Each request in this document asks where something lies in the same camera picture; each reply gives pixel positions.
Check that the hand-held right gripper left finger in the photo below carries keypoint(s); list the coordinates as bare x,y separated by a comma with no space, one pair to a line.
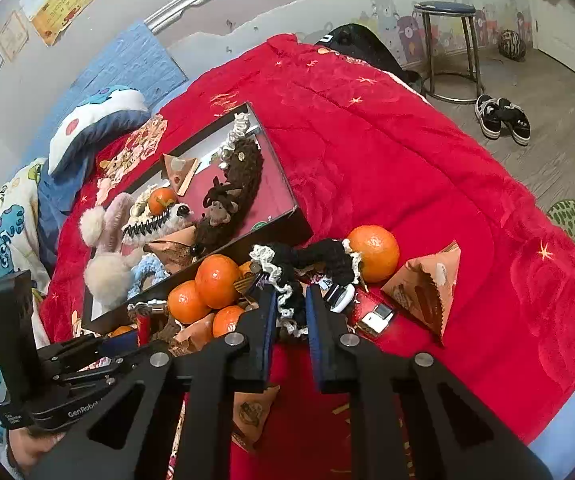
267,340

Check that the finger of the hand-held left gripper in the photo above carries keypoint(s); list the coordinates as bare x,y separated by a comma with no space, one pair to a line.
77,346
97,366

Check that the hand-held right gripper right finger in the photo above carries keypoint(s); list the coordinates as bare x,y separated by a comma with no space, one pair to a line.
317,350

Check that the mandarin orange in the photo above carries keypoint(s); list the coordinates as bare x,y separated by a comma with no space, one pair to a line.
123,331
227,320
217,280
187,302
375,252
163,201

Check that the black scrunchie with white trim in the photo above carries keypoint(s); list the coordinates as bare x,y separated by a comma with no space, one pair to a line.
317,255

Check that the black mirrored tray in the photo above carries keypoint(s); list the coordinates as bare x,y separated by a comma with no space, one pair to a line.
272,195

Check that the cream crochet scrunchie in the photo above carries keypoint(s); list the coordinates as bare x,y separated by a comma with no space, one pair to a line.
142,208

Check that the grey white crochet scrunchie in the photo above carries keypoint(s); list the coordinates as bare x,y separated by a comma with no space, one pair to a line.
237,132

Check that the person's left hand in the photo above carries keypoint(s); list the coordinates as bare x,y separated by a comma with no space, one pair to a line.
34,452

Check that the red firecracker ornament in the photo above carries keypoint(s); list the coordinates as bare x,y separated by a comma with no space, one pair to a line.
143,327

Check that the small gold box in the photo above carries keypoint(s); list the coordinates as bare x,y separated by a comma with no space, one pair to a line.
377,317

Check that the beige plush rabbit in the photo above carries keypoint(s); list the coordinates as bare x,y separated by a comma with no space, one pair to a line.
107,270

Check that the blue crochet scrunchie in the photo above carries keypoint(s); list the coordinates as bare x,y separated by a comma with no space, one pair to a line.
142,270

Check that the brown knitted monkey toy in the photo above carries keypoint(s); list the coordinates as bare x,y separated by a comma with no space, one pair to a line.
240,170

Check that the red printed blanket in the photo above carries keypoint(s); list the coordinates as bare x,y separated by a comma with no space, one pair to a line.
392,150

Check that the monster print pillow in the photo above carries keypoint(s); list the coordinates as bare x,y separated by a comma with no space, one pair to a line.
92,125

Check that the black white shoe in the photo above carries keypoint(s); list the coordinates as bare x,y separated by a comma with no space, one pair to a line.
515,122
487,115

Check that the black backpack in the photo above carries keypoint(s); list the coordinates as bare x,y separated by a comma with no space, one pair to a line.
362,50

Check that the brown ball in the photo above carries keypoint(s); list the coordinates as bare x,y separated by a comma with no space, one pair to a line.
512,44

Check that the metal stool with blue seat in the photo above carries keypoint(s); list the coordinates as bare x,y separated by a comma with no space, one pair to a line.
445,8

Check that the blue foam wall panel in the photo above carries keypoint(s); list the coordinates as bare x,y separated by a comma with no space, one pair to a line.
132,65

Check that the beige wall certificate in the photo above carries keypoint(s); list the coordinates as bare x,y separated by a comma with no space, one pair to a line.
13,35

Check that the orange wall certificate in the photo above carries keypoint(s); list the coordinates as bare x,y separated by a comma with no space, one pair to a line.
67,5

